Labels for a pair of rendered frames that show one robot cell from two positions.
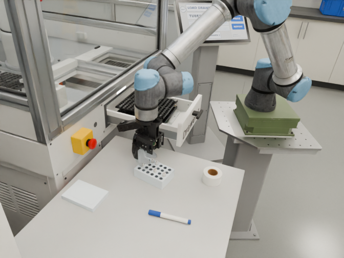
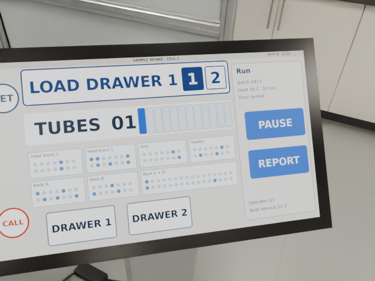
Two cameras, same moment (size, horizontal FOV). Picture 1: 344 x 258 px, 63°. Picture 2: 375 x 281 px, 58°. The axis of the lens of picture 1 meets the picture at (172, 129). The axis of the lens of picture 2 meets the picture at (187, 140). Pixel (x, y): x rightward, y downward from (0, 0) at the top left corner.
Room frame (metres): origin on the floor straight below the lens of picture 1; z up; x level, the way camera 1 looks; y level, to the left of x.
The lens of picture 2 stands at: (1.66, -0.32, 1.39)
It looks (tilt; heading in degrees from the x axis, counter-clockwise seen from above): 38 degrees down; 7
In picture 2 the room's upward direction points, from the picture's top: 3 degrees clockwise
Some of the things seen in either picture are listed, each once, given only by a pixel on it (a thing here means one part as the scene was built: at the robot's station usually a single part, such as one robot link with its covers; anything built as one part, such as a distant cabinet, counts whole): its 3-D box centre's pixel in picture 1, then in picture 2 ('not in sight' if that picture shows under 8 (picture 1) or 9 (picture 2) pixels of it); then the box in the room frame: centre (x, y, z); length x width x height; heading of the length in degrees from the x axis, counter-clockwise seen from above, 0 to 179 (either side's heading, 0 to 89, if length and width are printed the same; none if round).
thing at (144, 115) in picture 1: (146, 110); not in sight; (0.80, 0.09, 1.03); 0.08 x 0.08 x 0.05
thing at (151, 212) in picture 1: (169, 216); not in sight; (0.60, -0.01, 0.77); 0.14 x 0.02 x 0.02; 78
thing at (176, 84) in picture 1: (172, 82); not in sight; (0.86, 0.01, 1.11); 0.11 x 0.11 x 0.08; 30
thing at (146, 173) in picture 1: (154, 172); not in sight; (0.79, 0.05, 0.78); 0.12 x 0.08 x 0.04; 61
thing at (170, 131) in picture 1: (145, 110); not in sight; (1.11, 0.12, 0.86); 0.40 x 0.26 x 0.06; 72
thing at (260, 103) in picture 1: (261, 95); not in sight; (1.25, -0.42, 0.91); 0.15 x 0.15 x 0.10
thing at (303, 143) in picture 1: (257, 131); not in sight; (1.25, -0.45, 0.70); 0.45 x 0.44 x 0.12; 95
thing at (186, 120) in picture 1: (190, 119); not in sight; (1.04, -0.07, 0.87); 0.29 x 0.02 x 0.11; 162
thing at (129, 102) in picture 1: (147, 109); not in sight; (1.10, 0.12, 0.87); 0.22 x 0.18 x 0.06; 72
